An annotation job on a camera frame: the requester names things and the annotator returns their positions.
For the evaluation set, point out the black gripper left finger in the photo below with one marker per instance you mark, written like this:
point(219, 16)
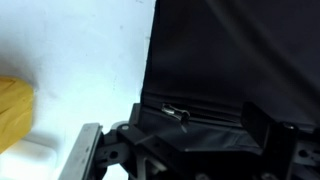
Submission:
point(80, 162)

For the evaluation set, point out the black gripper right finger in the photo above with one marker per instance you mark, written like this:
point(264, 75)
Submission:
point(277, 139)

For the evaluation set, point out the black zip jersey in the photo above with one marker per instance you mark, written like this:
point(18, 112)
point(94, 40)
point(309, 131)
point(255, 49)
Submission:
point(210, 57)

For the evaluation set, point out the silver zipper pull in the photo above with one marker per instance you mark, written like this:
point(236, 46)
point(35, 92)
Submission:
point(180, 114)

